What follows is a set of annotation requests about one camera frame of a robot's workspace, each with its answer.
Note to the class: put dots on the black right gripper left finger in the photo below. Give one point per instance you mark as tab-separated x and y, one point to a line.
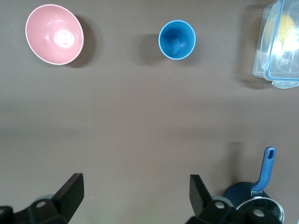
63	203

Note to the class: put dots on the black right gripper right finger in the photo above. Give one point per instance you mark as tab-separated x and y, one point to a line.
210	210

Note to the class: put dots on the pink bowl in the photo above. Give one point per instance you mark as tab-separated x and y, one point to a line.
53	35

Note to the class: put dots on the dark blue pot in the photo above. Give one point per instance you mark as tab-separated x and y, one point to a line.
266	170

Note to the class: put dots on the clear plastic container blue lid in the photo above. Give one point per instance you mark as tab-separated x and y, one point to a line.
280	67

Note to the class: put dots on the blue cup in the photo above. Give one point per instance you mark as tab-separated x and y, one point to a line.
176	39

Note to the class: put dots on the yellow lemon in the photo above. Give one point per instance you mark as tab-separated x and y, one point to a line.
285	28

